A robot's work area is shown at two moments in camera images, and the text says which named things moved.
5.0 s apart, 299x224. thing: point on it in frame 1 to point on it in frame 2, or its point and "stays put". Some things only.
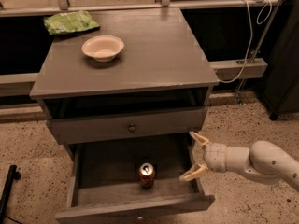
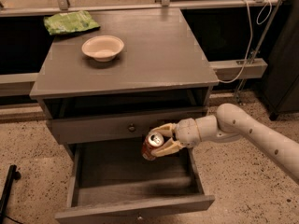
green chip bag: x=69 y=21 stays put
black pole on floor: x=12 y=175 stays put
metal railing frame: x=21 y=84 stays put
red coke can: x=147 y=175 to x=153 y=141
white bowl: x=103 y=48 stays put
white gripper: x=215 y=157 to x=188 y=133
